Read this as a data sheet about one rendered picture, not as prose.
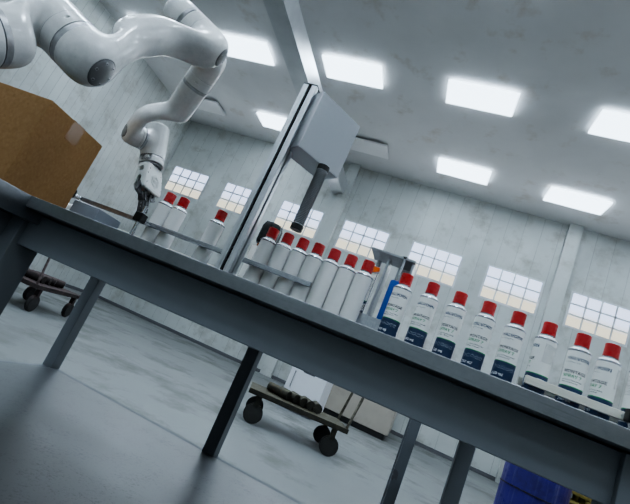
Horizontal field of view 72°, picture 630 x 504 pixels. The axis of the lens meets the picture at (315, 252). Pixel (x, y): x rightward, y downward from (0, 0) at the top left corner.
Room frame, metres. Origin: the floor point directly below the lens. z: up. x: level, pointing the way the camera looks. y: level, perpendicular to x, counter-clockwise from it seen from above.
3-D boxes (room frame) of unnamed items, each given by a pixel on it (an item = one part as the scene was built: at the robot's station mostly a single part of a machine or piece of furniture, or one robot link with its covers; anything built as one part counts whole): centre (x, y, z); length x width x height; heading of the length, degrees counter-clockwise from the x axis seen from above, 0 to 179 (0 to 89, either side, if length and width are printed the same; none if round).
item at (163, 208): (1.43, 0.52, 0.98); 0.05 x 0.05 x 0.20
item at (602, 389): (1.01, -0.76, 0.98); 0.05 x 0.05 x 0.20
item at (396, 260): (1.29, -0.23, 1.14); 0.14 x 0.11 x 0.01; 72
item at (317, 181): (1.18, 0.07, 1.18); 0.04 x 0.04 x 0.21
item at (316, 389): (6.93, -0.73, 0.64); 0.65 x 0.58 x 1.29; 162
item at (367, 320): (1.28, -0.23, 1.01); 0.14 x 0.13 x 0.26; 72
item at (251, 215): (1.18, 0.20, 1.16); 0.04 x 0.04 x 0.67; 72
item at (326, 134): (1.21, 0.12, 1.38); 0.17 x 0.10 x 0.19; 127
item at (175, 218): (1.41, 0.47, 0.98); 0.05 x 0.05 x 0.20
